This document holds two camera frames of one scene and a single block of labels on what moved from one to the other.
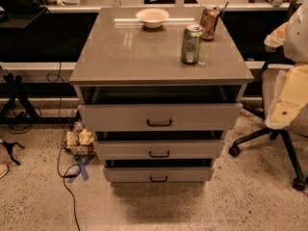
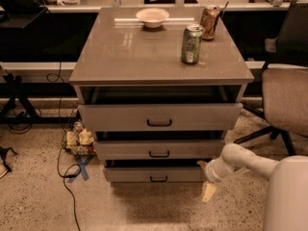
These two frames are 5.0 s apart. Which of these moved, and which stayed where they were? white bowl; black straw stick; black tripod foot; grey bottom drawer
Moved: black tripod foot
Stayed: white bowl; grey bottom drawer; black straw stick
